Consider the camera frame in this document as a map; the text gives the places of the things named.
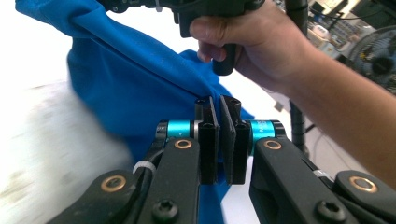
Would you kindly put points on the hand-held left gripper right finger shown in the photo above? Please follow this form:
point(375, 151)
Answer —
point(238, 149)

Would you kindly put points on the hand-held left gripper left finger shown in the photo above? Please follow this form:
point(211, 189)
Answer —
point(208, 149)

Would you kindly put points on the blue t-shirt with white print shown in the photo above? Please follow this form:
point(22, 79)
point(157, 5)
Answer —
point(124, 93)

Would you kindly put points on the black floor fan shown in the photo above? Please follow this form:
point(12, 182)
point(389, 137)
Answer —
point(378, 62)

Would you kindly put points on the white foam mat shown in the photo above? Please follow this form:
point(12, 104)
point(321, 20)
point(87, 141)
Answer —
point(31, 46)

